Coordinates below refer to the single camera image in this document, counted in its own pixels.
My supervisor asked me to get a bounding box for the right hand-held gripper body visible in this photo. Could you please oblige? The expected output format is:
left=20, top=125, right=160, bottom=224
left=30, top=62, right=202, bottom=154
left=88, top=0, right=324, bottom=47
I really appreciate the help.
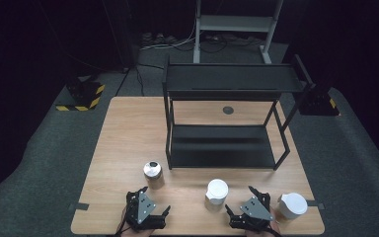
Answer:
left=229, top=193, right=274, bottom=231

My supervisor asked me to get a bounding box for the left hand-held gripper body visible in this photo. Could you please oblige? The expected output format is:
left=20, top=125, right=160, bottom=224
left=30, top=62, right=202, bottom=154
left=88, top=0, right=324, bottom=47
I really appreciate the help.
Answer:
left=125, top=189, right=167, bottom=231

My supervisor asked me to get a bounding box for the silver lid spice jar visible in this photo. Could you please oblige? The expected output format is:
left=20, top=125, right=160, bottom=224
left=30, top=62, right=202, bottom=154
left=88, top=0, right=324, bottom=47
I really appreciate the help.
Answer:
left=142, top=160, right=166, bottom=191

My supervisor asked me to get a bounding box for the white lid spice jar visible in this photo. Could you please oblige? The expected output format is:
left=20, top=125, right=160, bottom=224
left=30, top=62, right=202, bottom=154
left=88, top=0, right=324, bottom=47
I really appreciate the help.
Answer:
left=204, top=178, right=230, bottom=212
left=276, top=192, right=309, bottom=221

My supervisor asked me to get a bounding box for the black two-tier metal rack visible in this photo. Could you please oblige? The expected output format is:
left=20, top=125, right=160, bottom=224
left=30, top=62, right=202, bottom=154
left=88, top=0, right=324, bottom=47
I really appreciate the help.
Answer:
left=162, top=53, right=315, bottom=172

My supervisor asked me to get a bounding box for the person's left hand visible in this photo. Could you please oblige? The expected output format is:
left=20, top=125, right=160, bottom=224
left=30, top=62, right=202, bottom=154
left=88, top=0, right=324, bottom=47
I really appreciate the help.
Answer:
left=117, top=210, right=156, bottom=237

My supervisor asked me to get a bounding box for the person's right hand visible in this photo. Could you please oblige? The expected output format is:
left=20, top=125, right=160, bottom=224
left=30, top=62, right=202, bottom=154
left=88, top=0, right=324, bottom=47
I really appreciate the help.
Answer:
left=246, top=206, right=281, bottom=237

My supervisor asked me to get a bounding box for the grey tape strip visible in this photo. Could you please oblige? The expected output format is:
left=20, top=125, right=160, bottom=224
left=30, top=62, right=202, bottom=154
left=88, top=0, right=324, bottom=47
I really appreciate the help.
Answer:
left=305, top=199, right=326, bottom=210
left=68, top=201, right=90, bottom=211

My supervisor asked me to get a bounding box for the yellow black striped floor base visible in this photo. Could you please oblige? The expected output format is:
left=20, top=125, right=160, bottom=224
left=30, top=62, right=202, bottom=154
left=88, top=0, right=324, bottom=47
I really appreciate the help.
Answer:
left=55, top=77, right=107, bottom=113
left=298, top=83, right=341, bottom=117

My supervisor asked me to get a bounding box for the power strip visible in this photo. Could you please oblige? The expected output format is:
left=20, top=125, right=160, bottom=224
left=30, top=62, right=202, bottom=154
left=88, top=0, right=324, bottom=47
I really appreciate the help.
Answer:
left=141, top=32, right=179, bottom=45

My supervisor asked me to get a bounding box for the grey metal stand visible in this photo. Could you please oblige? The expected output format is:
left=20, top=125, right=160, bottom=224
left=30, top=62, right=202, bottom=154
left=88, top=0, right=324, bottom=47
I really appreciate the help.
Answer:
left=192, top=0, right=284, bottom=65

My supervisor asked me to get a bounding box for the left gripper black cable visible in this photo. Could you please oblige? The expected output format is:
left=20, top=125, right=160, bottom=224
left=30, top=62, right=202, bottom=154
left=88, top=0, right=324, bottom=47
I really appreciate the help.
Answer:
left=114, top=207, right=130, bottom=237

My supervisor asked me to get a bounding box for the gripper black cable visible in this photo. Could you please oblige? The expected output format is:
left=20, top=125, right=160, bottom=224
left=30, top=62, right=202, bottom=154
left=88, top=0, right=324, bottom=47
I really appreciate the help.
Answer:
left=114, top=207, right=130, bottom=237
left=265, top=223, right=282, bottom=237

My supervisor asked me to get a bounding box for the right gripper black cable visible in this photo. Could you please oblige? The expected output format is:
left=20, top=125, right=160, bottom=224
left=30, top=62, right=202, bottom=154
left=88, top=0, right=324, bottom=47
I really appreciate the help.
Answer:
left=265, top=223, right=282, bottom=237

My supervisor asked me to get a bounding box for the black floor cable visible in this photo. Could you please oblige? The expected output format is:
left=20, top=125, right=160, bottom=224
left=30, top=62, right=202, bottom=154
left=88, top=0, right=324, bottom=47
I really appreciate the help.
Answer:
left=135, top=64, right=146, bottom=97

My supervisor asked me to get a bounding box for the white cable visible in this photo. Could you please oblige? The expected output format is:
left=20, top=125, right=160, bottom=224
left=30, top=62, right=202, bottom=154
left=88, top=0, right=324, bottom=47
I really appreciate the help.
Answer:
left=141, top=19, right=199, bottom=51

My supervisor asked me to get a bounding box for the black cable bundle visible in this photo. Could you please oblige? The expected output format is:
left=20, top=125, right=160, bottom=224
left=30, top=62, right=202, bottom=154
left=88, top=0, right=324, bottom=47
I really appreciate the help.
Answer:
left=199, top=34, right=265, bottom=54

